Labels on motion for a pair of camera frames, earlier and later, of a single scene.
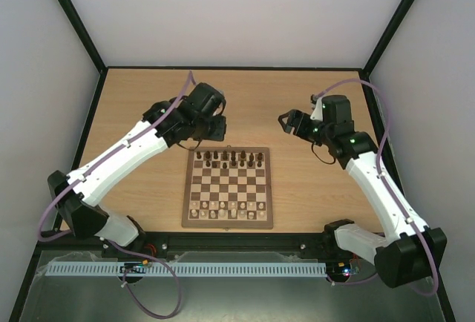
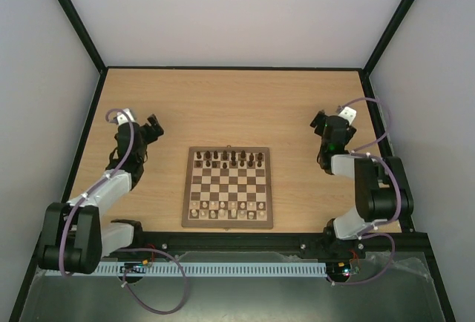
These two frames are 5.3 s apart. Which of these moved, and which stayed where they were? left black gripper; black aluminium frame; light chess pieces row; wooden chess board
Moved: left black gripper
Stayed: wooden chess board; light chess pieces row; black aluminium frame
